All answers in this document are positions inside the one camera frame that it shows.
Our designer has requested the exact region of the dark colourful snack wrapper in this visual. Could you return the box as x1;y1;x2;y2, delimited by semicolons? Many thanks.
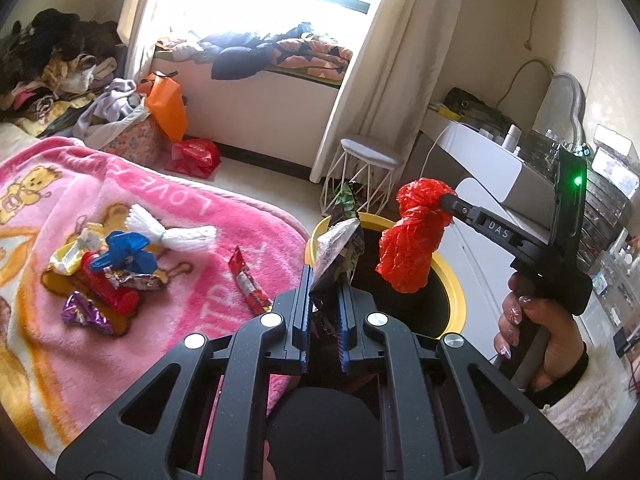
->
102;266;168;292

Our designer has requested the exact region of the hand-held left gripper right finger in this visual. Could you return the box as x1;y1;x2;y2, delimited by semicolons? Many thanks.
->
336;280;586;480

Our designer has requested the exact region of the floral fabric basket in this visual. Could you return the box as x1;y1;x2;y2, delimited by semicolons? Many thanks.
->
102;110;168;168

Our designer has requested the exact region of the red snack stick wrapper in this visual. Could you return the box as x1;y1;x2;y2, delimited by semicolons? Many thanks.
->
228;246;273;318

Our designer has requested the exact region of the white plastic bag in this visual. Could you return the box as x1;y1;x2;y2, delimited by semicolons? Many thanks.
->
125;208;218;256

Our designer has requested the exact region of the red shopping bag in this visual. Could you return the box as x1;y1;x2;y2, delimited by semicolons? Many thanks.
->
164;138;222;178

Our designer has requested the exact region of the blue plastic wrapper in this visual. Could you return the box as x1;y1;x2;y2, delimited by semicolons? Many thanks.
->
92;231;156;275

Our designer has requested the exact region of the silver green snack wrapper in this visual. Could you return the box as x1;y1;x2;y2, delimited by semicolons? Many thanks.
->
310;180;366;311

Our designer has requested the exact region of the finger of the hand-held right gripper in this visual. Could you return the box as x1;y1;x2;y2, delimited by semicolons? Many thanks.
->
439;191;552;262

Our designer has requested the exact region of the gold white wrapper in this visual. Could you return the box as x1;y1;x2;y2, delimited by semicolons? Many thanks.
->
49;225;108;276

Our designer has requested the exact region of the white dressing table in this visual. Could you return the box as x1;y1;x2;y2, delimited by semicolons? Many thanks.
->
420;110;558;341

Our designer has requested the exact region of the person's right hand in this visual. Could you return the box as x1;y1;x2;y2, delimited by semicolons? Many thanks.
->
492;289;588;394

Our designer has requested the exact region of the oval mirror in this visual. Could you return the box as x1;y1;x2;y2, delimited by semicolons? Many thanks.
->
532;72;586;142

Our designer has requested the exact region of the red plastic bag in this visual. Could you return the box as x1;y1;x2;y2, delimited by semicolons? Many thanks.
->
377;177;457;295

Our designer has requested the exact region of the orange paper bag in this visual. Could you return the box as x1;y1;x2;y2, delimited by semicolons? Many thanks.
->
136;72;190;143

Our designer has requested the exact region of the bedding on window sill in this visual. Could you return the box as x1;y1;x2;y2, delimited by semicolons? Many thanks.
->
210;22;316;81

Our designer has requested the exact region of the person's right forearm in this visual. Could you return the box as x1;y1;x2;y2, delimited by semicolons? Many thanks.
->
530;345;640;467

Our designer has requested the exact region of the purple snack wrapper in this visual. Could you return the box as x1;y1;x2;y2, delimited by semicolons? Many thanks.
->
61;291;115;337

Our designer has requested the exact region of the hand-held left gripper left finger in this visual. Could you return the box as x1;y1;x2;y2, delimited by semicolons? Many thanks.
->
56;262;315;480

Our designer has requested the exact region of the clear cosmetics organizer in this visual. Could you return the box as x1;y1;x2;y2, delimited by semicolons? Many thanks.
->
575;125;637;266

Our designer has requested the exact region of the pink printed blanket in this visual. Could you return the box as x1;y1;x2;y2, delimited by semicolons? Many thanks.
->
0;135;311;461

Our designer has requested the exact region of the wide cream curtain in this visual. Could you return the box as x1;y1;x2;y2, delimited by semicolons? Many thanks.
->
309;0;468;186

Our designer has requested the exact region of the orange patterned quilt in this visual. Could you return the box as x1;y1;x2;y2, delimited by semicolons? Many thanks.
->
272;32;353;81

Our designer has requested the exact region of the narrow cream curtain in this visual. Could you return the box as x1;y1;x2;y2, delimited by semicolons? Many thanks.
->
120;0;173;81

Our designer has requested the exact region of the red plastic canister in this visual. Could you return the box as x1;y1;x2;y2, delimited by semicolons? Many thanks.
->
82;252;140;318

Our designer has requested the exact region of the grey lavender garment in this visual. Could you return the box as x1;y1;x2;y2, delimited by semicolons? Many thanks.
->
75;78;151;148

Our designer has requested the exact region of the black bag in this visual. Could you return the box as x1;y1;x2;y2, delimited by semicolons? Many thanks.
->
442;87;516;123

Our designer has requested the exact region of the yellow trash bin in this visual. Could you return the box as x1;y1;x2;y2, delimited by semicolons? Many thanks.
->
306;212;467;346

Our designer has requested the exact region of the white wire stool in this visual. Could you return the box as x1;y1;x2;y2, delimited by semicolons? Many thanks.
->
320;137;406;218

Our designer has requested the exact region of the pile of clothes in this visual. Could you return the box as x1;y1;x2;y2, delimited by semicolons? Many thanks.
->
0;9;126;136

